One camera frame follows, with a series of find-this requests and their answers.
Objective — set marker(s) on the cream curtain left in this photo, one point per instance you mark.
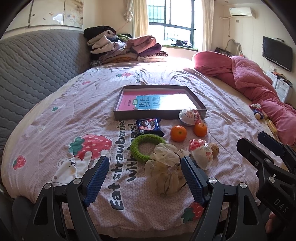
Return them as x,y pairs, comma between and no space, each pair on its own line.
136,12

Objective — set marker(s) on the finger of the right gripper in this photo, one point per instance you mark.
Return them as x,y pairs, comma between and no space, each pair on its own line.
261,161
272,144

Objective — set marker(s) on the black flat television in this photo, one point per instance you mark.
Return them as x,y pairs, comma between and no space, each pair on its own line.
278,53

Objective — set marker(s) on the pink strawberry bed sheet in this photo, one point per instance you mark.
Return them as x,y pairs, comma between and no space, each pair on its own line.
70,134

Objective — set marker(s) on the cream curtain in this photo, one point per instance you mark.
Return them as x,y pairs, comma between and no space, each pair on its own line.
208,18
136,12

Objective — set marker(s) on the blue cookie packet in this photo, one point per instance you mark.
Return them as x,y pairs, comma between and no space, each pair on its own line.
149,126

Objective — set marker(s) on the white air conditioner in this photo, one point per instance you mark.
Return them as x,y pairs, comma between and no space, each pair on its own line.
243,11

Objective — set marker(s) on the white metal chair frame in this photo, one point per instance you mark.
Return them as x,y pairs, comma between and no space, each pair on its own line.
234,48

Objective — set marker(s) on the small colourful doll toy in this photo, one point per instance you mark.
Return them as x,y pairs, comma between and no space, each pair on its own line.
258,111

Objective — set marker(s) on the pink pillow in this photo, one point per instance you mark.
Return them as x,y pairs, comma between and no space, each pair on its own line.
212,63

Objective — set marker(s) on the right hand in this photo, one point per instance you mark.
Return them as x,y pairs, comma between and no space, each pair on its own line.
269,223

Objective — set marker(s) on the pile of folded clothes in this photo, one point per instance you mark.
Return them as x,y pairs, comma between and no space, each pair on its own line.
106,46

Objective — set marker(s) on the dark cardboard box tray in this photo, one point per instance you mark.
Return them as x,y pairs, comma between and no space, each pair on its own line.
162,114

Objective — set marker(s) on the larger orange mandarin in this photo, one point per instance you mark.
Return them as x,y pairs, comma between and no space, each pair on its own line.
178,133

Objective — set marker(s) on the clothes on window sill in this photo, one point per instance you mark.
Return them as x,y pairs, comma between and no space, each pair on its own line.
180,43

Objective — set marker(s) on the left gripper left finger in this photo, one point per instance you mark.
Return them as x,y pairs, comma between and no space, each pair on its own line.
47,219

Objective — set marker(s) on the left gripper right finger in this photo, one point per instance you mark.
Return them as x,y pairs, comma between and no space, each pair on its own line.
230,212

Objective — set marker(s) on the white drawer cabinet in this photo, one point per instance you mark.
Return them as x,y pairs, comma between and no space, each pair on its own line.
282,87

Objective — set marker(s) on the window with dark frame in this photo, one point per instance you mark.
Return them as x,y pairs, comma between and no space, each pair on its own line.
171,20

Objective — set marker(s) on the walnut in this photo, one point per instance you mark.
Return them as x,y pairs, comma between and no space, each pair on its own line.
215,149

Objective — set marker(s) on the red white toy egg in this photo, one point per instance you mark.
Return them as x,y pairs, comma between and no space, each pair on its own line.
201,153

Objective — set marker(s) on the grey quilted headboard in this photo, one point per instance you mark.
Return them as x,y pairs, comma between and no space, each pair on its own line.
33,66

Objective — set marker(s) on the cream curtain right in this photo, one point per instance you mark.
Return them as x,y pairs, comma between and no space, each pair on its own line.
208,18

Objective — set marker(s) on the mandarin with stem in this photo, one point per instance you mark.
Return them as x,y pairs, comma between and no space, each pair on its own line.
200,129

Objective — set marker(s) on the floral wall panel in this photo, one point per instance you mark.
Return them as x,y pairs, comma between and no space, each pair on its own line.
39,13

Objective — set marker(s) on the pink quilted duvet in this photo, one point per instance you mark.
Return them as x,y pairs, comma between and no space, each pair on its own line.
249,80

